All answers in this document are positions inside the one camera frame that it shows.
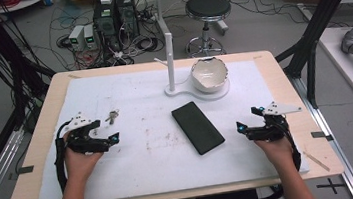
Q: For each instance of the grey power supply unit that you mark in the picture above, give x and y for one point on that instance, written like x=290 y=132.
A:
x=77 y=37
x=90 y=38

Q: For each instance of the light wooden table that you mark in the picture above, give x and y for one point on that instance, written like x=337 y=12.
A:
x=24 y=197

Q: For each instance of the black tape cross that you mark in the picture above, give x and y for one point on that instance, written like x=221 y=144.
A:
x=331 y=185

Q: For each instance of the black tape strip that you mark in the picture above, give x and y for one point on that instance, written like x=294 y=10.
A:
x=25 y=170
x=321 y=135

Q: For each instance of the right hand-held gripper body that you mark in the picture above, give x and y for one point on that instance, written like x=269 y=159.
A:
x=273 y=125

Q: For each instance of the person's left hand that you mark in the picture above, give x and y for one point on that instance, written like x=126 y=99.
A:
x=79 y=164

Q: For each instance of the black metal frame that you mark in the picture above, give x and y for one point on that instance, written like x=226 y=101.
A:
x=317 y=26

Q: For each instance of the white table mat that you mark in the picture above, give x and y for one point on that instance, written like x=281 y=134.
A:
x=152 y=172

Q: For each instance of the white eggshell-shaped bowl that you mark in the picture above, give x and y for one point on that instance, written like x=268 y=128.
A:
x=209 y=75

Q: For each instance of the thin wooden stick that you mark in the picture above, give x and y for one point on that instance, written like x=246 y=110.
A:
x=316 y=161

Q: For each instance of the white floor board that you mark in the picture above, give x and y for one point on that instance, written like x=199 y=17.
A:
x=349 y=73

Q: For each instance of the white stand with post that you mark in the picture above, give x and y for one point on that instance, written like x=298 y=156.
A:
x=170 y=63

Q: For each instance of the black round stool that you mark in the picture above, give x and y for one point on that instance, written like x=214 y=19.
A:
x=207 y=8

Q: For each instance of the person's right hand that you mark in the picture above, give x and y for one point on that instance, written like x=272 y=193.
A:
x=276 y=152

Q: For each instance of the black computer tower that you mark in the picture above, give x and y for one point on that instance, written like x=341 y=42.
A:
x=127 y=14
x=106 y=23

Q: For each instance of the bunch of metal keys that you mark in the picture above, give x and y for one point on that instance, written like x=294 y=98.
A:
x=112 y=117

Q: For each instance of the black smartphone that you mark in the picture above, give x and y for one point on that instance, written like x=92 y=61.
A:
x=198 y=128

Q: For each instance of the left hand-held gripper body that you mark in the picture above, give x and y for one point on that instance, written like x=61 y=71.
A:
x=84 y=144

